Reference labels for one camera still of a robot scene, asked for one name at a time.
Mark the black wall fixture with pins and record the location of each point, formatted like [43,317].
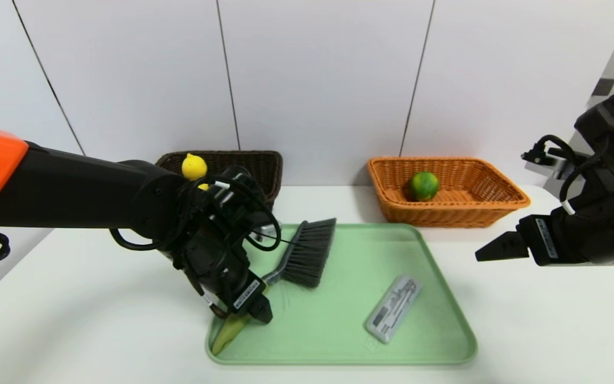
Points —
[604,87]

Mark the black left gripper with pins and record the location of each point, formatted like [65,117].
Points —
[247,295]

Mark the dark brown wicker basket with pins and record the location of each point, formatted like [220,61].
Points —
[253,170]

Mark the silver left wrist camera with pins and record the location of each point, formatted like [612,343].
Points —
[267,230]

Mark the yellow duck toy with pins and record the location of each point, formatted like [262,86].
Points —
[194,167]

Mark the black zip tie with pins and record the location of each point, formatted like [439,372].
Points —
[285,241]

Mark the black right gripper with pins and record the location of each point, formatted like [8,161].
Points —
[542,239]

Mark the orange wicker basket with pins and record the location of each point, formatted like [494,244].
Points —
[445,216]

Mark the green lime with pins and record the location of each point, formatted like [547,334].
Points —
[424,186]

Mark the clear plastic compass case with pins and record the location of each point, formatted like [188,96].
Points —
[395,309]

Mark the light green plastic tray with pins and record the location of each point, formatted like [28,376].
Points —
[339,320]

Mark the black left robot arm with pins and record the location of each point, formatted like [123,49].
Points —
[72,192]

